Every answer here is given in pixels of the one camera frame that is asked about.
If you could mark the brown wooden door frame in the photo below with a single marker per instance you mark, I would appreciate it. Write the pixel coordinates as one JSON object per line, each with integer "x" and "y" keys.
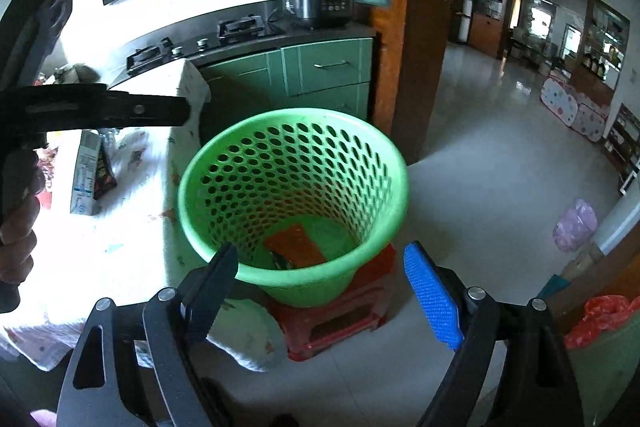
{"x": 413, "y": 41}

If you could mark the green kitchen cabinet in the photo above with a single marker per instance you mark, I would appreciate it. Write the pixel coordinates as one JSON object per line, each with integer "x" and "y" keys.
{"x": 334, "y": 74}

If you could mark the polka dot play tent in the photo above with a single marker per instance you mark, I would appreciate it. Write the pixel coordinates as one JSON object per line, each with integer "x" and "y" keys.
{"x": 574, "y": 109}

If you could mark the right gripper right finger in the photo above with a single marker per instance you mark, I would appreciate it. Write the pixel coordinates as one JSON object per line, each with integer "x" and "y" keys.
{"x": 537, "y": 385}

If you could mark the red plastic bag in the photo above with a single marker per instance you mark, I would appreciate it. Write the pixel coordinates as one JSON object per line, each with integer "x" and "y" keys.
{"x": 602, "y": 314}

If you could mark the black gas stove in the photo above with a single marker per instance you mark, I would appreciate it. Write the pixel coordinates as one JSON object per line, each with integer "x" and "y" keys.
{"x": 228, "y": 32}

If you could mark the blue white milk carton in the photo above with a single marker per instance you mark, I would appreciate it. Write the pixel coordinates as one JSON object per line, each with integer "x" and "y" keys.
{"x": 93, "y": 173}

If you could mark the person's left hand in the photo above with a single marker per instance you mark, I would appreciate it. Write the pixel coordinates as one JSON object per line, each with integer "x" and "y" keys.
{"x": 17, "y": 236}

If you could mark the red wrapper in basket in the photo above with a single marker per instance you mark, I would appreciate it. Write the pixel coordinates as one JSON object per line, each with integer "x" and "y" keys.
{"x": 292, "y": 248}

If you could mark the patterned white tablecloth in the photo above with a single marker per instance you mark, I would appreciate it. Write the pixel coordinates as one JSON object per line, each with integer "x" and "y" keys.
{"x": 129, "y": 247}

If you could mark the red plastic stool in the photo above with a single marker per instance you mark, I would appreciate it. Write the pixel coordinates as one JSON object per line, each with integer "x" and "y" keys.
{"x": 362, "y": 307}

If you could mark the green perforated waste basket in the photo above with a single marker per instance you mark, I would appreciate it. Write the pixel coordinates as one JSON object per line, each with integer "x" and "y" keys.
{"x": 333, "y": 173}

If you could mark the pink plastic bag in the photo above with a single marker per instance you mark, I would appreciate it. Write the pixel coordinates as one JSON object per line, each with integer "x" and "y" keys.
{"x": 575, "y": 227}

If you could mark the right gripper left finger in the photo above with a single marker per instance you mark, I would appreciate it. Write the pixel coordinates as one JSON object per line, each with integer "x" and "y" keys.
{"x": 103, "y": 385}

